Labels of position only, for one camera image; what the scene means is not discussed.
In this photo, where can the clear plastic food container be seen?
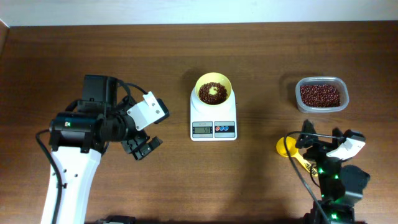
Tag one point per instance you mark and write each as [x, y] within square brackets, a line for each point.
[337, 82]

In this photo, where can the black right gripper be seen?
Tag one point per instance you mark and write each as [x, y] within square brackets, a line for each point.
[319, 148]

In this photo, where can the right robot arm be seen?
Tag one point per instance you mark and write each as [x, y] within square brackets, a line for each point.
[340, 186]

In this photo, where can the yellow plastic measuring scoop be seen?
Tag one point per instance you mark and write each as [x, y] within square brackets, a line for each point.
[284, 146]

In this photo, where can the red beans in bowl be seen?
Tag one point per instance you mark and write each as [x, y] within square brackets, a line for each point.
[212, 93]

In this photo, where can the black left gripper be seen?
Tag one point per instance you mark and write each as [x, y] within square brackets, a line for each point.
[132, 145]

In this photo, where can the white digital kitchen scale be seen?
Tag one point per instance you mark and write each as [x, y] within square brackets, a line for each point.
[213, 122]

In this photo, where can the pale yellow plastic bowl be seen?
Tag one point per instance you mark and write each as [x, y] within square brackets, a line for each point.
[213, 77]

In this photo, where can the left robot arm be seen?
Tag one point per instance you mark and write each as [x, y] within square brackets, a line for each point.
[80, 135]

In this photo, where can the red adzuki beans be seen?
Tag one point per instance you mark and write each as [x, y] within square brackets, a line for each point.
[320, 96]

